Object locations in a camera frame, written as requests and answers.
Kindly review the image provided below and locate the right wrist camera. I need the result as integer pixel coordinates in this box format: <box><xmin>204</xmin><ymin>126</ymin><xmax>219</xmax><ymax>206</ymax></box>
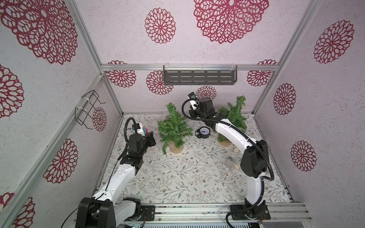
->
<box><xmin>188</xmin><ymin>92</ymin><xmax>200</xmax><ymax>110</ymax></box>

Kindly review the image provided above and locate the small black alarm clock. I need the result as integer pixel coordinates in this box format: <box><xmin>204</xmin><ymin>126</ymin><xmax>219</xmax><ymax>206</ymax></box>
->
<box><xmin>194</xmin><ymin>127</ymin><xmax>211</xmax><ymax>139</ymax></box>

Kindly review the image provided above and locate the clear string light battery box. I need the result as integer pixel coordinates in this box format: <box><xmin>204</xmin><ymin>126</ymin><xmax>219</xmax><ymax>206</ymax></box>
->
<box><xmin>223</xmin><ymin>156</ymin><xmax>240</xmax><ymax>171</ymax></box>

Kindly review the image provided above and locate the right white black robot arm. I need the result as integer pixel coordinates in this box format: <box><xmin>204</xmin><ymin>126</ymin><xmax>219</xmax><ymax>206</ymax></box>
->
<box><xmin>188</xmin><ymin>97</ymin><xmax>275</xmax><ymax>207</ymax></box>

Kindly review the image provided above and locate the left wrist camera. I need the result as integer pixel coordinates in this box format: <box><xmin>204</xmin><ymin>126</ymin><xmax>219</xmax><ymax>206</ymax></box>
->
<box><xmin>132</xmin><ymin>123</ymin><xmax>145</xmax><ymax>136</ymax></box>

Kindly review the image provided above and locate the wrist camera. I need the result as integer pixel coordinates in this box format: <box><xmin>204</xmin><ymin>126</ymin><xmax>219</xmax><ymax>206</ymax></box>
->
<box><xmin>132</xmin><ymin>123</ymin><xmax>145</xmax><ymax>136</ymax></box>
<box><xmin>188</xmin><ymin>92</ymin><xmax>200</xmax><ymax>110</ymax></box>

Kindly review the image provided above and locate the small green christmas tree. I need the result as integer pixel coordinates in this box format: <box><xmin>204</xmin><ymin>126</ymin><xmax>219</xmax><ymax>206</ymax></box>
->
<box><xmin>158</xmin><ymin>103</ymin><xmax>193</xmax><ymax>155</ymax></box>
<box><xmin>218</xmin><ymin>96</ymin><xmax>247</xmax><ymax>133</ymax></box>

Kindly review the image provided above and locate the aluminium mounting rail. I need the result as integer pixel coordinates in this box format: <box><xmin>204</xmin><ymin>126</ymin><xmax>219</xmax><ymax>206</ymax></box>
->
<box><xmin>74</xmin><ymin>203</ymin><xmax>313</xmax><ymax>223</ymax></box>

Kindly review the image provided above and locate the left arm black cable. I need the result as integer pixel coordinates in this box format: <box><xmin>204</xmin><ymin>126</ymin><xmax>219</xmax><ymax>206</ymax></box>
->
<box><xmin>59</xmin><ymin>116</ymin><xmax>138</xmax><ymax>228</ymax></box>

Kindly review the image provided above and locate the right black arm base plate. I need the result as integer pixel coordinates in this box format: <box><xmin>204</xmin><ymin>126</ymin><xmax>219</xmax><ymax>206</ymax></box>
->
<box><xmin>232</xmin><ymin>201</ymin><xmax>271</xmax><ymax>220</ymax></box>

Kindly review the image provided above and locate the grey wall shelf rack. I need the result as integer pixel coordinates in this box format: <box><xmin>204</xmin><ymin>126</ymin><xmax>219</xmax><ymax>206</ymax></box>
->
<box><xmin>163</xmin><ymin>66</ymin><xmax>237</xmax><ymax>86</ymax></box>

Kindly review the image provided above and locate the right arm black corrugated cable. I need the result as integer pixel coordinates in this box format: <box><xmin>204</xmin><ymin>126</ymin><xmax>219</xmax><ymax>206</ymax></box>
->
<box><xmin>181</xmin><ymin>98</ymin><xmax>275</xmax><ymax>228</ymax></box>

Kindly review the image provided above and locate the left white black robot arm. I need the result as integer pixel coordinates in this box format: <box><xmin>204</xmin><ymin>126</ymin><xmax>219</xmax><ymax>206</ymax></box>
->
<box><xmin>75</xmin><ymin>132</ymin><xmax>156</xmax><ymax>228</ymax></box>

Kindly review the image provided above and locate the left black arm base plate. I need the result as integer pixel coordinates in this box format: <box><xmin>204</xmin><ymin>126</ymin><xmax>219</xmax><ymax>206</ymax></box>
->
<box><xmin>137</xmin><ymin>205</ymin><xmax>156</xmax><ymax>222</ymax></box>

